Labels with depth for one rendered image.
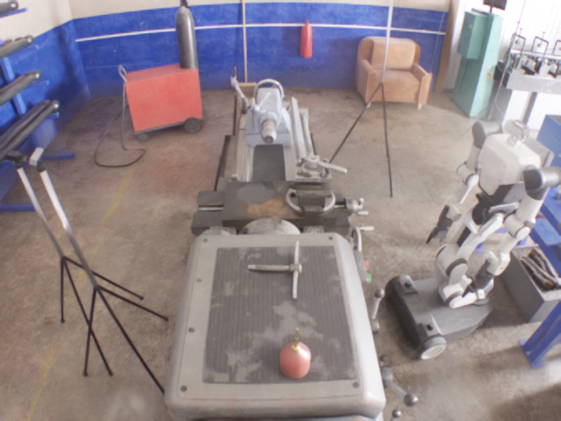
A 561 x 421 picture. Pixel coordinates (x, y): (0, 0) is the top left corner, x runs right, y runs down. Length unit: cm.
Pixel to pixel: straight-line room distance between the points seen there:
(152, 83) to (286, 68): 230
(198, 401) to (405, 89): 507
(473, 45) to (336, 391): 519
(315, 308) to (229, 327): 22
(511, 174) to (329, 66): 448
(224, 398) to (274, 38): 532
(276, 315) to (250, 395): 22
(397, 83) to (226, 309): 476
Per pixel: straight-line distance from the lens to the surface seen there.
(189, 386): 86
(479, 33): 562
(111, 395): 248
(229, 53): 584
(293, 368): 80
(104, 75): 644
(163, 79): 445
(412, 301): 252
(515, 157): 182
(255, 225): 136
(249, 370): 86
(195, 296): 99
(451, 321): 255
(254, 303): 95
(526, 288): 300
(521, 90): 584
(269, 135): 211
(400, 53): 567
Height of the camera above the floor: 211
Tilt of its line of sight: 39 degrees down
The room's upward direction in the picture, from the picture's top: straight up
